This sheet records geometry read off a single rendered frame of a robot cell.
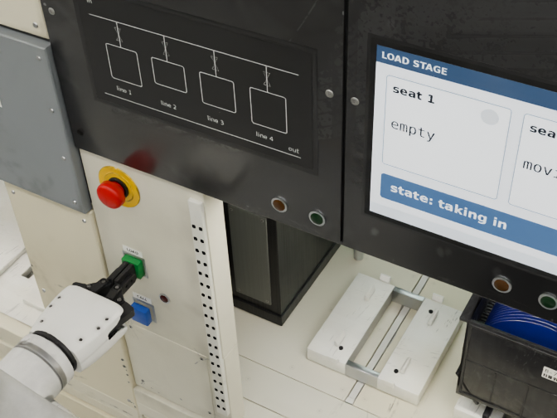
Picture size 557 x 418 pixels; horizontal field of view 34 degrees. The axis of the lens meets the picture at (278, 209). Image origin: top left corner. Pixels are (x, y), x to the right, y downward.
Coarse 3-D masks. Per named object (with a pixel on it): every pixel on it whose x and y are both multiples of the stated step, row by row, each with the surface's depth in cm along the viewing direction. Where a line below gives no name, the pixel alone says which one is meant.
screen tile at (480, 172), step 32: (416, 96) 85; (448, 96) 83; (384, 128) 90; (448, 128) 85; (480, 128) 84; (384, 160) 92; (416, 160) 90; (448, 160) 88; (480, 160) 86; (480, 192) 88
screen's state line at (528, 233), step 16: (384, 176) 94; (384, 192) 95; (400, 192) 94; (416, 192) 93; (432, 192) 92; (416, 208) 94; (432, 208) 93; (448, 208) 92; (464, 208) 91; (480, 208) 90; (464, 224) 92; (480, 224) 91; (496, 224) 90; (512, 224) 89; (528, 224) 88; (512, 240) 90; (528, 240) 89; (544, 240) 88
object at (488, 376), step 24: (480, 312) 137; (480, 336) 132; (504, 336) 130; (480, 360) 136; (504, 360) 133; (528, 360) 130; (552, 360) 128; (480, 384) 139; (504, 384) 136; (528, 384) 133; (552, 384) 131; (504, 408) 140; (528, 408) 137; (552, 408) 134
